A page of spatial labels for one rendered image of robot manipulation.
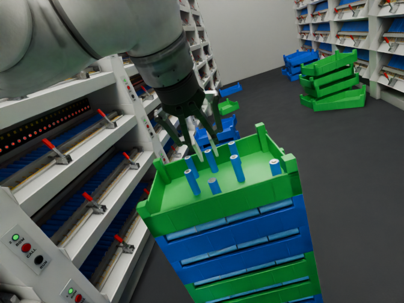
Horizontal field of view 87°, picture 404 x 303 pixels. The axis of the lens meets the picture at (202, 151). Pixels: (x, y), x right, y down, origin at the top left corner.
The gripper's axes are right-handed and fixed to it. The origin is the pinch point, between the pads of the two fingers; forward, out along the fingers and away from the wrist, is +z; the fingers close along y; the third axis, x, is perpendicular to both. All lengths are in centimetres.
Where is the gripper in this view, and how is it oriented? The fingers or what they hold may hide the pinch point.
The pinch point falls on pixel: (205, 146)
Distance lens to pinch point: 51.1
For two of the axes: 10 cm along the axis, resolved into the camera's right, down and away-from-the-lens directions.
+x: -1.7, -7.4, 6.4
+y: 9.4, -3.2, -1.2
